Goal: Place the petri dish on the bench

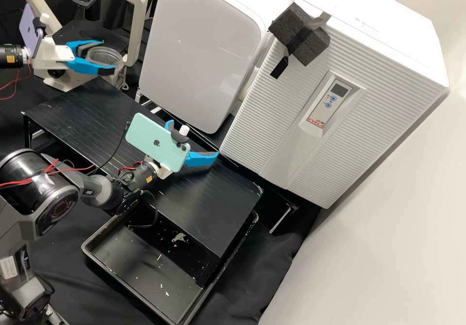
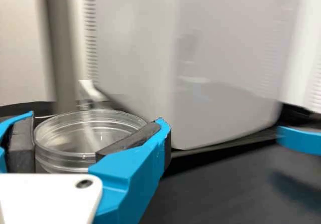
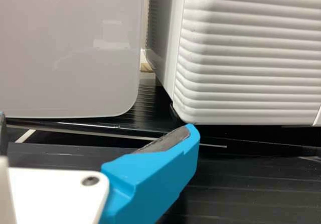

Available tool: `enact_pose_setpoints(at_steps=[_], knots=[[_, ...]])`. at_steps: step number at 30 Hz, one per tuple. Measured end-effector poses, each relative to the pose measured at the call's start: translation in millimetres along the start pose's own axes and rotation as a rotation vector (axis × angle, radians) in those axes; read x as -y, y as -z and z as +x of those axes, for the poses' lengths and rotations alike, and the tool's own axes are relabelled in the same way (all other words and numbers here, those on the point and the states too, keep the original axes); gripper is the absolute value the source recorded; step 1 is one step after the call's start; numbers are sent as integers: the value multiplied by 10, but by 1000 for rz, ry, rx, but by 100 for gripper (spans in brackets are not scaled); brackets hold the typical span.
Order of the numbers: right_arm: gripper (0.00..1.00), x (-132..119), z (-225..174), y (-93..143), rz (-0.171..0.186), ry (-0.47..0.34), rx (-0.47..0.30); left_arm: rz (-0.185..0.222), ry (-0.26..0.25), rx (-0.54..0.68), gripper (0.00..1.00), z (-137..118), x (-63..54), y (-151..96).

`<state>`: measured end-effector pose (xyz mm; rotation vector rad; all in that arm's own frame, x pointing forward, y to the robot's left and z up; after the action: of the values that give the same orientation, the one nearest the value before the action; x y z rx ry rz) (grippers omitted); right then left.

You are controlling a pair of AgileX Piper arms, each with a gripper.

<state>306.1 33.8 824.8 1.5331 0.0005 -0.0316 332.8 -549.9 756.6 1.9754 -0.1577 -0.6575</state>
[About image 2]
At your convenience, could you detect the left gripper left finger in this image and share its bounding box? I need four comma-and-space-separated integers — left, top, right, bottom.
0, 110, 35, 174

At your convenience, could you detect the cream microscope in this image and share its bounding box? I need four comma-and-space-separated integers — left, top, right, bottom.
0, 0, 87, 109

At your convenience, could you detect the white box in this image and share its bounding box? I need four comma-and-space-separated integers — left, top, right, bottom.
84, 0, 302, 151

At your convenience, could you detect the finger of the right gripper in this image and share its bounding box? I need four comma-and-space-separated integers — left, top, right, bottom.
275, 124, 321, 157

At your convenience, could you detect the petri dish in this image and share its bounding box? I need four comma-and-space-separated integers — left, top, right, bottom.
33, 109, 151, 175

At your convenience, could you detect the incubator door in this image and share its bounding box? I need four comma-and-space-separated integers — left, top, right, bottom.
280, 0, 321, 115

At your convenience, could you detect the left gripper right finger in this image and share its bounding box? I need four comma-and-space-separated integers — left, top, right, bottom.
88, 117, 173, 218

